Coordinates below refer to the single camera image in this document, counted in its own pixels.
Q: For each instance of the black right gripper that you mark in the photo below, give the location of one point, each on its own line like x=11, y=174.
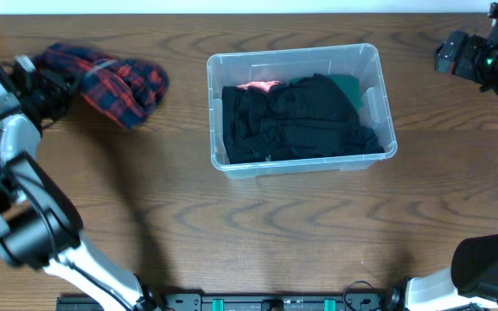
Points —
x=471, y=67

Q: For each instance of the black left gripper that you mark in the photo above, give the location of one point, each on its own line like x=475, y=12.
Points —
x=53, y=86

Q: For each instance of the red navy plaid shirt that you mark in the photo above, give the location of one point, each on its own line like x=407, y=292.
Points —
x=125, y=90

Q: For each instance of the dark green garment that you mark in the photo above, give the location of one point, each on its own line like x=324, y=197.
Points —
x=320, y=95

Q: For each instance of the black garment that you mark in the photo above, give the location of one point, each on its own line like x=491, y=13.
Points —
x=258, y=128

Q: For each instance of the clear plastic storage bin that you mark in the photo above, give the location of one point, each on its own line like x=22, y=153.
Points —
x=361, y=61

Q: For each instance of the pink printed shirt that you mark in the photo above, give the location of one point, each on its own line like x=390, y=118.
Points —
x=265, y=86

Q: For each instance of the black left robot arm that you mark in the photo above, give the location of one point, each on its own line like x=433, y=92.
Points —
x=39, y=225

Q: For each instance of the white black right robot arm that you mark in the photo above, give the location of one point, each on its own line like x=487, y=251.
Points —
x=443, y=186

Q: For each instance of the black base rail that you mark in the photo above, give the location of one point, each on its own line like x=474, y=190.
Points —
x=362, y=300

